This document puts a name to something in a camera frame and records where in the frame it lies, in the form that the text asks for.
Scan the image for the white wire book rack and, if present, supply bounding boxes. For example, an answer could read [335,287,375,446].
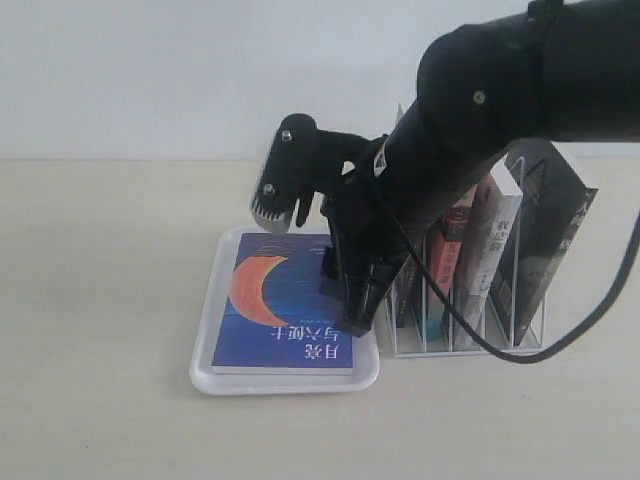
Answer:
[386,159,523,356]

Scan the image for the dark grey cover book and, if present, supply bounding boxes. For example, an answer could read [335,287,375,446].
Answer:
[392,104,419,329]

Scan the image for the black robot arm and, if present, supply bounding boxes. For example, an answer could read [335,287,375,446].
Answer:
[280,1,639,336]

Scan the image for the white plastic tray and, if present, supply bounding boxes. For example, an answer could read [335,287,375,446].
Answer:
[189,227,380,396]

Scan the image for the black spine book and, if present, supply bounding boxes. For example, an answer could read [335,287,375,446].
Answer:
[490,138,599,347]

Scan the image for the red teal spine book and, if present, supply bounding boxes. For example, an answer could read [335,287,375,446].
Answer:
[426,200,471,341]

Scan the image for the grey white spine book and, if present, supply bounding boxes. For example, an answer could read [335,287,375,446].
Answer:
[454,163,523,334]

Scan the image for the dark blue moon book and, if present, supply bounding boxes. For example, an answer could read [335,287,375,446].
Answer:
[211,232,354,375]

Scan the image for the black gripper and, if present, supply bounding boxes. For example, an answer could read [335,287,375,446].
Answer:
[294,128,416,340]

